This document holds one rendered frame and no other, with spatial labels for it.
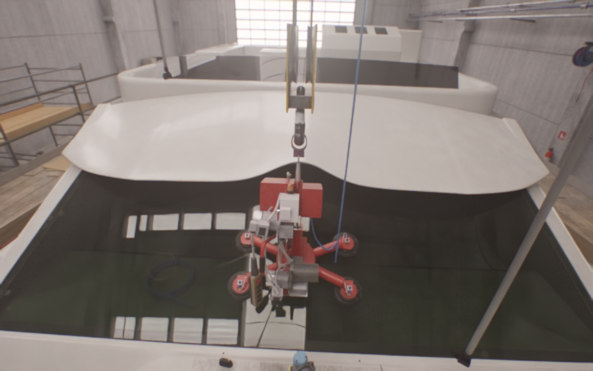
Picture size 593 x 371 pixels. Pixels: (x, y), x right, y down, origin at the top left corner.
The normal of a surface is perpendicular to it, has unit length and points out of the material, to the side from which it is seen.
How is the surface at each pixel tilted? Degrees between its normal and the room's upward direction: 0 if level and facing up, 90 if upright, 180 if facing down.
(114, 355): 49
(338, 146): 21
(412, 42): 89
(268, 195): 70
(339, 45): 61
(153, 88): 90
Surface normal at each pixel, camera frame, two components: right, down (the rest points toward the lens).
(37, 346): -0.08, -0.18
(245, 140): -0.03, -0.65
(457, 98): -0.04, 0.48
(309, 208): -0.04, 0.21
